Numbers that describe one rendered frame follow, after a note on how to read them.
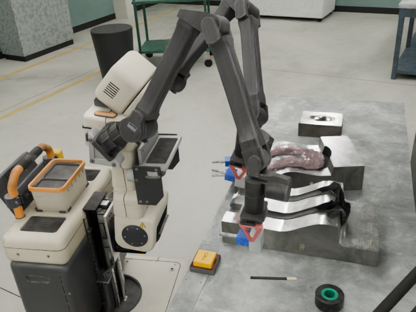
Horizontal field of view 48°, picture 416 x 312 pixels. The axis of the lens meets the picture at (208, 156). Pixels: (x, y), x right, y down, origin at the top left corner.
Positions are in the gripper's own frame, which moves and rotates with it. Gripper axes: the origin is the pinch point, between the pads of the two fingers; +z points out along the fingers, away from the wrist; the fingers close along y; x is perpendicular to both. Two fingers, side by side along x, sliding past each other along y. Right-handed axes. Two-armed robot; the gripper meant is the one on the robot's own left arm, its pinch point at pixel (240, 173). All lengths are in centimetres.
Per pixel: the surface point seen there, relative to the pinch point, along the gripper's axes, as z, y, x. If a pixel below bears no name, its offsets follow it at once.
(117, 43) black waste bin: 130, 304, 213
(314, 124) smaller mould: 17, 66, -20
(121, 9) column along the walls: 240, 622, 376
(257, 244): -3.8, -33.0, -14.1
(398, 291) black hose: -5, -36, -54
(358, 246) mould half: 1.5, -18.1, -43.2
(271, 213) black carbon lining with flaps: 5.4, -10.4, -14.5
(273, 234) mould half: 5.1, -19.5, -17.3
